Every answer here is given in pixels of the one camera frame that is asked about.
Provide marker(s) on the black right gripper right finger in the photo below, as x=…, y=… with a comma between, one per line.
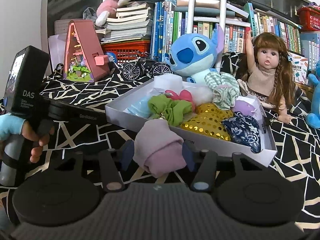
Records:
x=202, y=162

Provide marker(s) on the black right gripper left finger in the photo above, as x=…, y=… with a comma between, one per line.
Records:
x=110, y=177

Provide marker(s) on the gold sequin heart pillow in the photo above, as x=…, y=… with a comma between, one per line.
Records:
x=208, y=121

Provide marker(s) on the pink cloth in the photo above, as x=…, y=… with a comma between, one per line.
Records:
x=158, y=150

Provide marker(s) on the blue brocade pouch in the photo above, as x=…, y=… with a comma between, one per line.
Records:
x=244, y=130

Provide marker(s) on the purple plush toy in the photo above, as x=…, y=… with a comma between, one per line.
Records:
x=244, y=107

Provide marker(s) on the green and pink scrunchie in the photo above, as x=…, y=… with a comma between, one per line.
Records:
x=173, y=111

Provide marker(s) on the white fluffy plush toy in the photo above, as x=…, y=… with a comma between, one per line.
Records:
x=201, y=95

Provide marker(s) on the green plaid cloth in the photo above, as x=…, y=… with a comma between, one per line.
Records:
x=225, y=89

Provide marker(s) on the left hand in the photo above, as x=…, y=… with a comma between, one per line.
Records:
x=12, y=125

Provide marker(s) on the white cardboard box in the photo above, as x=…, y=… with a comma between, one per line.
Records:
x=115, y=114

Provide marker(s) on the pink triangular toy house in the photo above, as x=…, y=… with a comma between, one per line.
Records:
x=84, y=59

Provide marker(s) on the miniature black bicycle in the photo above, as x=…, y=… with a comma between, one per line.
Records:
x=144, y=65

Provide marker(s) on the blue Stitch plush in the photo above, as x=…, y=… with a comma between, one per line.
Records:
x=194, y=55

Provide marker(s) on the brown haired baby doll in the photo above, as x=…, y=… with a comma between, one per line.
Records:
x=268, y=73

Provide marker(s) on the red plastic basket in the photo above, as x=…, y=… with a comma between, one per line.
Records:
x=127, y=51

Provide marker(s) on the blue round plush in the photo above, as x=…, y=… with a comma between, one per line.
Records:
x=313, y=118

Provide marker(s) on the pink white bunny plush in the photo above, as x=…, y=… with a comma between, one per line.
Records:
x=108, y=9

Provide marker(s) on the stack of books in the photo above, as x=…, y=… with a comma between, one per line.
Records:
x=133, y=21

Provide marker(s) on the row of upright books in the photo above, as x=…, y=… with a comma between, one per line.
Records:
x=170, y=22

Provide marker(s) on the red basket on books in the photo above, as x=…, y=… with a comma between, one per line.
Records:
x=309, y=18

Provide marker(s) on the white pipe rack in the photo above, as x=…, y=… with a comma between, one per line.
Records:
x=222, y=18

